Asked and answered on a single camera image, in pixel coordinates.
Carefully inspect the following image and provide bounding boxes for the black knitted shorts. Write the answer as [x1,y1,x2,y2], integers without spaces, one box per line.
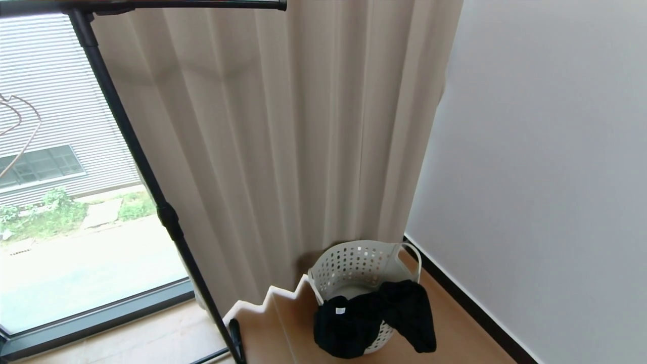
[377,280,437,353]

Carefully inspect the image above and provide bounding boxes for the white laundry basket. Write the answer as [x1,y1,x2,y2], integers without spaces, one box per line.
[307,240,423,354]

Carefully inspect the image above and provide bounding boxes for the black clothes rack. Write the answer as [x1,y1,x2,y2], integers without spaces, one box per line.
[0,0,288,364]

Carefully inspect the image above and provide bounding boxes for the beige curtain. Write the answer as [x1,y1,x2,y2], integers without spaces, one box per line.
[94,0,463,316]

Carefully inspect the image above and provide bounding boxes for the black garment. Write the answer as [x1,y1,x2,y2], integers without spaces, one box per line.
[313,292,397,359]

